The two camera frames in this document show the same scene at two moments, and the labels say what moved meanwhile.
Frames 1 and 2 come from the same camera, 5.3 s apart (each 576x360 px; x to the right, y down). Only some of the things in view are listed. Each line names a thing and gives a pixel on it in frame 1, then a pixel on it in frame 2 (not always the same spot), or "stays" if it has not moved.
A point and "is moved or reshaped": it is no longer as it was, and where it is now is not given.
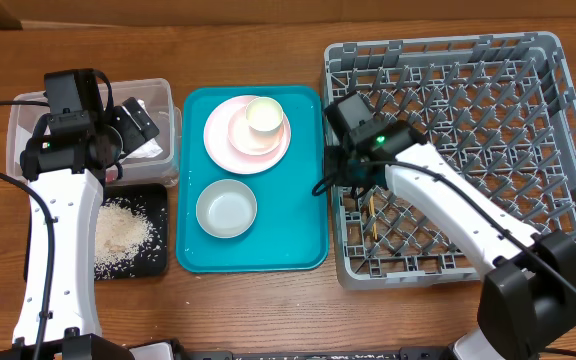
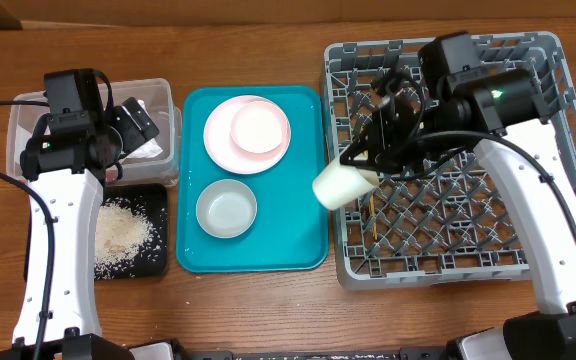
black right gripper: [332, 160] to [383, 138]
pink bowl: [250, 141] stays
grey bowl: [226, 208] stays
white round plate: [225, 154] stays
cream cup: [264, 113] is moved or reshaped
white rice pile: [121, 231] stays
